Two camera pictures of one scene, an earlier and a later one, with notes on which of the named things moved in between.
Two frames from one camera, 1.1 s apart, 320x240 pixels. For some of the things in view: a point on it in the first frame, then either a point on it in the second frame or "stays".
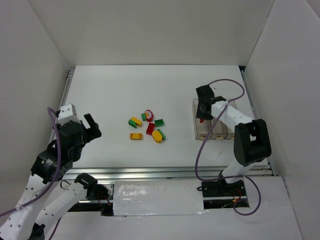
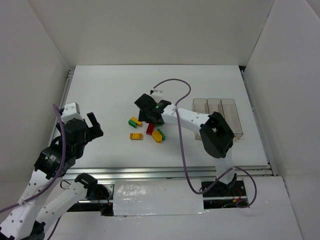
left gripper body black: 86,130 stays
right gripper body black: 204,104 to 149,113
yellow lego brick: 136,136 stays
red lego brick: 150,128 stays
